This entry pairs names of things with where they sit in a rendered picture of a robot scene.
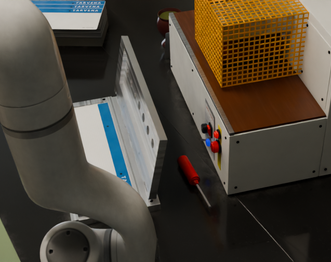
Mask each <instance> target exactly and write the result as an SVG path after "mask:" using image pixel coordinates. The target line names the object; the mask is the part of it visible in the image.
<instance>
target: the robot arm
mask: <svg viewBox="0 0 331 262"><path fill-rule="evenodd" d="M0 123H1V126H2V129H3V132H4V135H5V137H6V140H7V143H8V145H9V148H10V151H11V154H12V157H13V159H14V162H15V165H16V167H17V170H18V173H19V176H20V179H21V181H22V184H23V186H24V189H25V191H26V193H27V194H28V196H29V198H30V199H31V200H32V201H33V202H34V203H35V204H37V205H39V206H41V207H44V208H47V209H51V210H54V211H61V212H67V213H72V214H77V215H82V216H85V217H89V218H92V219H95V220H98V221H100V222H102V223H104V224H106V225H108V226H110V227H111V228H112V229H94V228H90V227H89V226H87V225H86V224H84V223H82V222H78V221H65V222H62V223H60V224H57V225H56V226H54V227H53V228H51V229H50V230H49V231H48V232H47V234H46V235H45V237H44V239H43V241H42V243H41V248H40V259H41V262H159V260H160V254H159V246H158V239H157V236H156V232H155V227H154V223H153V219H152V217H151V214H150V211H149V209H148V207H147V205H146V203H145V201H144V200H143V198H142V197H141V196H140V194H139V193H138V192H137V191H136V190H135V189H134V188H133V187H132V186H130V185H129V184H128V183H127V182H125V181H124V180H122V179H120V178H119V177H117V176H115V175H113V174H111V173H109V172H107V171H105V170H103V169H101V168H99V167H96V166H94V165H92V164H90V163H89V162H88V161H87V159H86V155H85V151H84V147H83V143H82V139H81V135H80V130H79V127H78V123H77V119H76V114H75V110H74V107H73V102H72V98H71V94H70V91H69V87H68V83H67V79H66V75H65V71H64V68H63V64H62V60H61V56H60V52H59V48H58V44H57V41H56V38H55V35H54V32H53V30H52V28H51V26H50V24H49V22H48V20H47V19H46V17H45V16H44V14H43V13H42V12H41V11H40V10H39V9H38V8H37V7H36V6H35V5H34V4H33V3H32V2H31V1H30V0H0Z"/></svg>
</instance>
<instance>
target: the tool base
mask: <svg viewBox="0 0 331 262"><path fill-rule="evenodd" d="M102 99H103V98H99V99H93V100H87V101H81V102H76V103H73V107H74V108H78V107H84V106H89V105H93V104H99V103H105V102H107V103H108V104H109V107H110V110H111V114H112V117H113V121H114V124H115V128H116V131H117V135H118V138H119V141H120V144H121V148H122V152H123V155H124V158H125V162H126V165H127V169H128V172H129V175H130V179H131V183H132V185H133V188H134V189H135V190H136V191H137V192H138V193H139V194H140V196H141V197H142V198H143V200H144V201H145V203H146V205H147V207H148V209H149V211H150V212H153V211H158V210H161V204H160V201H159V198H158V195H157V196H156V199H151V200H149V199H148V196H147V188H146V186H145V184H144V183H143V180H142V177H141V176H140V174H139V170H138V167H137V163H136V160H135V158H136V157H135V154H134V151H133V148H132V145H131V138H130V135H128V132H127V129H126V128H125V125H124V122H123V119H122V115H121V110H120V106H119V104H118V96H116V97H105V98H104V99H105V100H102ZM70 216H71V221H78V222H82V223H84V224H86V225H90V224H94V223H98V222H100V221H98V220H95V219H92V218H88V217H85V216H81V217H78V215H77V214H72V213H70Z"/></svg>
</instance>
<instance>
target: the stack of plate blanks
mask: <svg viewBox="0 0 331 262"><path fill-rule="evenodd" d="M31 2H32V3H33V4H103V5H104V8H103V11H102V15H101V18H100V21H99V24H98V27H97V29H96V30H53V32H54V35H55V38H56V41H57V44H58V46H103V42H104V39H105V35H106V32H107V29H108V18H107V9H106V2H105V1H31Z"/></svg>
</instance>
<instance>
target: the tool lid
mask: <svg viewBox="0 0 331 262"><path fill-rule="evenodd" d="M114 91H115V94H117V96H118V104H119V106H120V110H121V115H122V119H123V122H124V125H125V128H126V129H127V132H128V135H130V138H131V145H132V148H133V151H134V154H135V157H136V158H135V160H136V163H137V167H138V170H139V174H140V176H141V177H142V180H143V183H144V184H145V186H146V188H147V196H148V199H149V200H151V199H156V196H157V191H158V186H159V182H160V177H161V172H162V167H163V161H164V156H165V151H166V146H167V141H168V140H167V137H166V134H165V132H164V129H163V127H162V124H161V121H160V118H159V116H158V113H157V111H156V108H155V106H154V103H153V100H152V98H151V95H150V92H149V90H148V87H147V85H146V82H145V80H144V77H143V75H142V72H141V69H140V67H139V64H138V61H137V58H136V56H135V53H134V51H133V48H132V46H131V43H130V40H129V38H128V36H121V43H120V52H119V57H118V64H117V73H116V81H115V89H114Z"/></svg>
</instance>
